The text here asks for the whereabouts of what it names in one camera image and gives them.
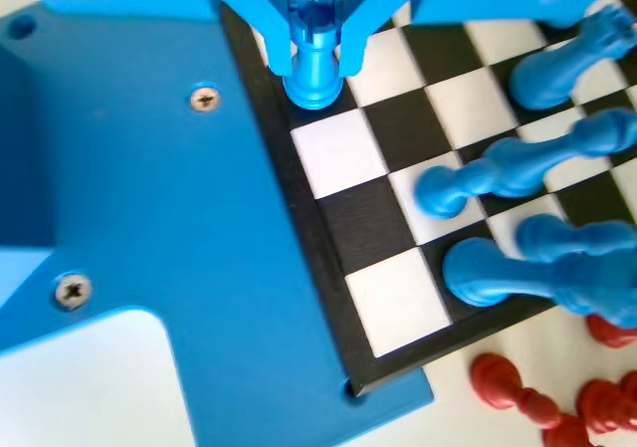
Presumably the crowned blue chess piece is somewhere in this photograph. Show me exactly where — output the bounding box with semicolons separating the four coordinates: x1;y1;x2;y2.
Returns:
509;2;637;112

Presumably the black and white chessboard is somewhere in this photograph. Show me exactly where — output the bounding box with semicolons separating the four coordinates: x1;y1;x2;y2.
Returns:
218;0;637;399

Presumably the blue base plate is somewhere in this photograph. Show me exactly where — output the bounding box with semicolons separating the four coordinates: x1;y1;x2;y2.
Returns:
0;0;435;447

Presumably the blue rook piece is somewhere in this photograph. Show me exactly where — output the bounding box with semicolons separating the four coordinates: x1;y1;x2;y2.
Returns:
282;0;345;111

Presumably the blue chess pawn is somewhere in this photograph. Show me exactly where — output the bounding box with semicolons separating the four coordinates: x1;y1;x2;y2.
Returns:
414;136;551;220
516;214;637;272

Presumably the red chess knight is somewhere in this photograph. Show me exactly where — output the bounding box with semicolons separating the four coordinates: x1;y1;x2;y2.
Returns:
585;314;637;349

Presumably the silver cross-head screw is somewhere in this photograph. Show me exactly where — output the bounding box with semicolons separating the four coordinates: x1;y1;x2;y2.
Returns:
190;85;222;114
54;270;94;311

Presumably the large blue chess queen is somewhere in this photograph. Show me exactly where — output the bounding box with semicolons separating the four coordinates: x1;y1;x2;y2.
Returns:
441;236;637;330

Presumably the blue chess bishop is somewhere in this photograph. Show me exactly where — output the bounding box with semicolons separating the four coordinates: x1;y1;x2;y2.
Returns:
541;108;637;159

